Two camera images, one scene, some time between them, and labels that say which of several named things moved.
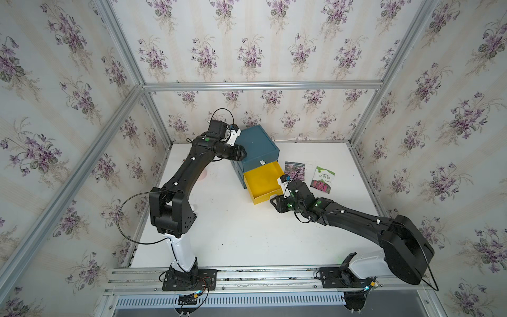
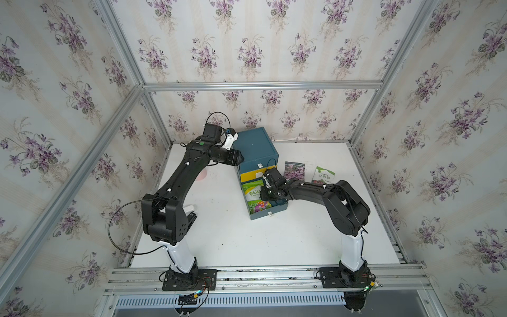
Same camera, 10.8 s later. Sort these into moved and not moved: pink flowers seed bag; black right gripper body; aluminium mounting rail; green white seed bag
Moved: black right gripper body
Not moved: green white seed bag; aluminium mounting rail; pink flowers seed bag
